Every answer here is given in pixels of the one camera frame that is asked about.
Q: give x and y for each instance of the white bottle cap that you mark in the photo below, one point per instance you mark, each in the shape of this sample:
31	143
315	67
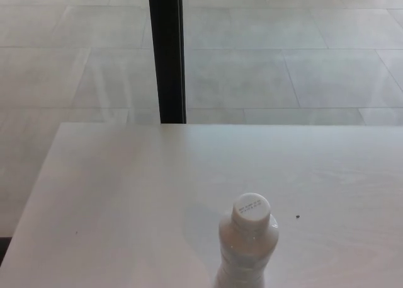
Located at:
252	210

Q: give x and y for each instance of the white plastic bottle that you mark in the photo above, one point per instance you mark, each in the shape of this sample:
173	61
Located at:
245	256

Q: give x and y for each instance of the black vertical window post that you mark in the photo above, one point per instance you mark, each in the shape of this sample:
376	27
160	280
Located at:
168	55

